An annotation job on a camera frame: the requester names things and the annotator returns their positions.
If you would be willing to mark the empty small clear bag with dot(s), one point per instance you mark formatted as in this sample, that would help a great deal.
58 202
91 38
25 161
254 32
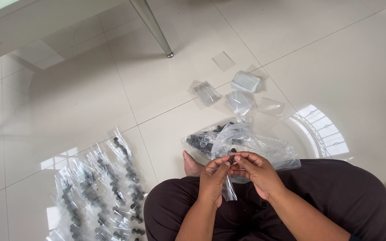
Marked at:
205 93
272 106
223 61
245 81
241 102

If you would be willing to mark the person's left hand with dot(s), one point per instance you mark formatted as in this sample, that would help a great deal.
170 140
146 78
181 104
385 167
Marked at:
209 187

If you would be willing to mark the large crumpled clear plastic bag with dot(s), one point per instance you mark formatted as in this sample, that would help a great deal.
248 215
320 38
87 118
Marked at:
263 149

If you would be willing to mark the glass table with metal legs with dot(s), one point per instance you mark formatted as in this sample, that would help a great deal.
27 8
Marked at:
28 26

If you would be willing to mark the small black fastener part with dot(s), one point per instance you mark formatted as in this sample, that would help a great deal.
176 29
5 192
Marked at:
232 160

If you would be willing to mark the person's right hand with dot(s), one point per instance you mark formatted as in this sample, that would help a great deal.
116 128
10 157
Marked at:
260 177

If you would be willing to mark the rows of packed clear bags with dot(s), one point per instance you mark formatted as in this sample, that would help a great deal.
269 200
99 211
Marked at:
102 197

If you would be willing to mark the clear bag of black parts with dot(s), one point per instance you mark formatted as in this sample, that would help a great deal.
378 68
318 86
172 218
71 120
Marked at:
201 142

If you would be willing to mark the small clear plastic bag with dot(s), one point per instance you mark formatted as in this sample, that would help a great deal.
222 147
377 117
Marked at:
229 190

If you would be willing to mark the person's dark brown trousers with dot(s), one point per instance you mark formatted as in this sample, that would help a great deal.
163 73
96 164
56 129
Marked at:
330 194

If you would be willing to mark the person's bare foot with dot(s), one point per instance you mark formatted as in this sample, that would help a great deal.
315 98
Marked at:
191 165

